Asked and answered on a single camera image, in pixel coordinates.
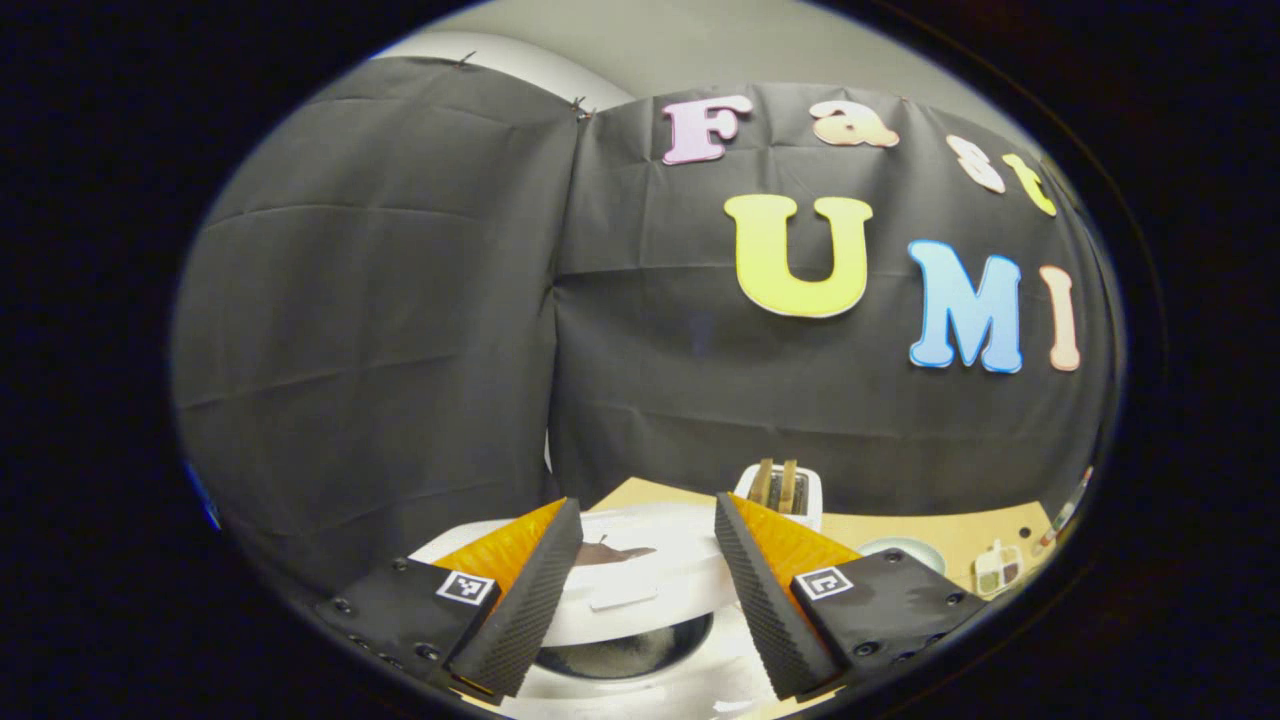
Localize white divided bean dish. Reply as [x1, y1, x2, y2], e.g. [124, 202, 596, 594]
[971, 539, 1025, 599]

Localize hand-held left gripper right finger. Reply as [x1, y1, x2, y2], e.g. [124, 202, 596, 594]
[713, 492, 992, 701]

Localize clear plastic bottle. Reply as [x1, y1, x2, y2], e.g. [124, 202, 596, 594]
[1034, 464, 1097, 557]

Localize white rice cooker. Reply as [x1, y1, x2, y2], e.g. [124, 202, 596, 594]
[410, 500, 793, 720]

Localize black backdrop cloth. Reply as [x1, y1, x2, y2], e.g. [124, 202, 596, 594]
[170, 55, 1126, 601]

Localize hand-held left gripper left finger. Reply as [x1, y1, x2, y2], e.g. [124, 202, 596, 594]
[315, 497, 585, 706]

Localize white chopstick holder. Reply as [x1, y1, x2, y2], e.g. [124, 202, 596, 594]
[734, 461, 824, 532]

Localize pale blue plate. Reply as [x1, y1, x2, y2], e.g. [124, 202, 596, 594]
[857, 536, 947, 577]

